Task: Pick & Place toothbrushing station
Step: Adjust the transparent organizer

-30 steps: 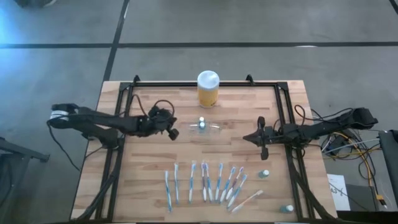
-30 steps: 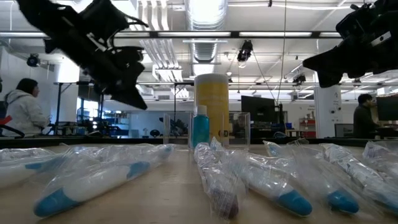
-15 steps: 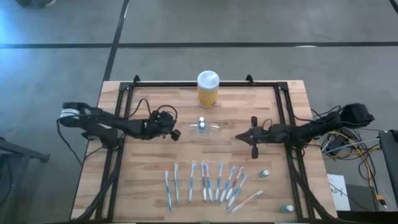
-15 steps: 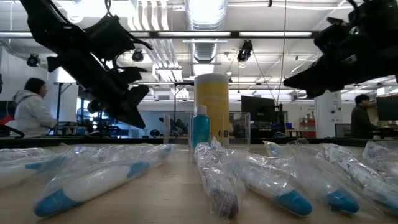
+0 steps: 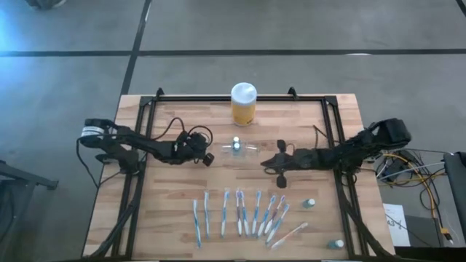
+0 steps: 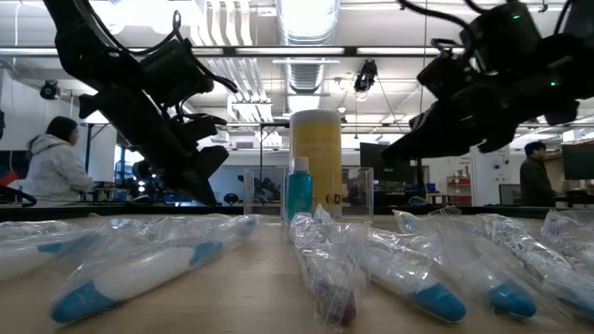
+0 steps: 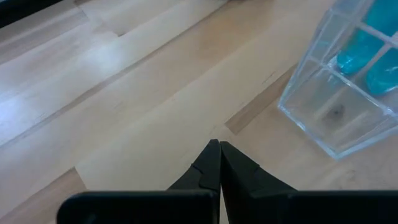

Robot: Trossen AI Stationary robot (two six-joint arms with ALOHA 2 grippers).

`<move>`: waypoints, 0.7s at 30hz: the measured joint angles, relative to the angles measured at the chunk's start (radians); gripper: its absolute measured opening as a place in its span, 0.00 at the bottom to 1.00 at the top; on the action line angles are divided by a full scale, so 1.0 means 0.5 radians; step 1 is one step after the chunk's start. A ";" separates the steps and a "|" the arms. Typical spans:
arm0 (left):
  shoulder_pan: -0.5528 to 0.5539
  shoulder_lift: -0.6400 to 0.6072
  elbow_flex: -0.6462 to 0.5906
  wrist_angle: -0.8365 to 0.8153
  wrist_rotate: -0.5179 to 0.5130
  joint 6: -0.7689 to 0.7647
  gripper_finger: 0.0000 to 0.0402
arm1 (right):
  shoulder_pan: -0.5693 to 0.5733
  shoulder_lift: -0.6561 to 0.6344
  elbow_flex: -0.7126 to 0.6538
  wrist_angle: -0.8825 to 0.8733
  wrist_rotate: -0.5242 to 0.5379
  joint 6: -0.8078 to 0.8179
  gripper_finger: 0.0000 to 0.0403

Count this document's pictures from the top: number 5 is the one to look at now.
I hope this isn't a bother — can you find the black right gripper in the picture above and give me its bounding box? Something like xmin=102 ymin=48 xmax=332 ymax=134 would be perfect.
xmin=260 ymin=140 xmax=318 ymax=188

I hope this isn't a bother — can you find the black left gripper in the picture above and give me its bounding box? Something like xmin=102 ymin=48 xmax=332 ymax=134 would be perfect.
xmin=178 ymin=130 xmax=216 ymax=167

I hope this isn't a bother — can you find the clear acrylic organizer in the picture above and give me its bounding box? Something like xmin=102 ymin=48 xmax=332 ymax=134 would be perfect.
xmin=220 ymin=140 xmax=261 ymax=159

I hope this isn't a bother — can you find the yellow canister white lid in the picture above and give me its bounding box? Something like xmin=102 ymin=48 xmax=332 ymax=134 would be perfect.
xmin=230 ymin=82 xmax=258 ymax=127

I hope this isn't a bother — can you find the black power brick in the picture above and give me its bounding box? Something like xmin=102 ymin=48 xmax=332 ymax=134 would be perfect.
xmin=384 ymin=158 xmax=403 ymax=175

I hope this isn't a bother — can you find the white paper sheet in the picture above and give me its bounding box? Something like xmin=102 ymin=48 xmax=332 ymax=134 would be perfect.
xmin=382 ymin=203 xmax=411 ymax=247

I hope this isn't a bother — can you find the black aluminium table frame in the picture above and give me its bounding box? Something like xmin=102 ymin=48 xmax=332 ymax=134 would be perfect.
xmin=83 ymin=87 xmax=392 ymax=261

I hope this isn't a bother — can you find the yellow cable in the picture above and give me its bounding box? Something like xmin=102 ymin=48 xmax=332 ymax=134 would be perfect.
xmin=382 ymin=152 xmax=454 ymax=241

